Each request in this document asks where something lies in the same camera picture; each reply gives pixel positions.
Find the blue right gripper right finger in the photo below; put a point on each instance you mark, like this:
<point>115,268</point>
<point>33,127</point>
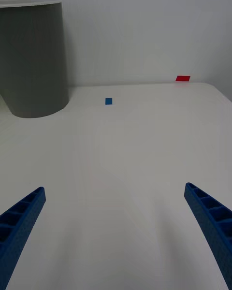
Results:
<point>212,222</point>

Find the grey plastic bin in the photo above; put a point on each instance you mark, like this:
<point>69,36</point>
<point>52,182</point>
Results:
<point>33,60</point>

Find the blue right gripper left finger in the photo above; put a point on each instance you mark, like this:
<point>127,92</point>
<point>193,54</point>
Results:
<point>19,224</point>

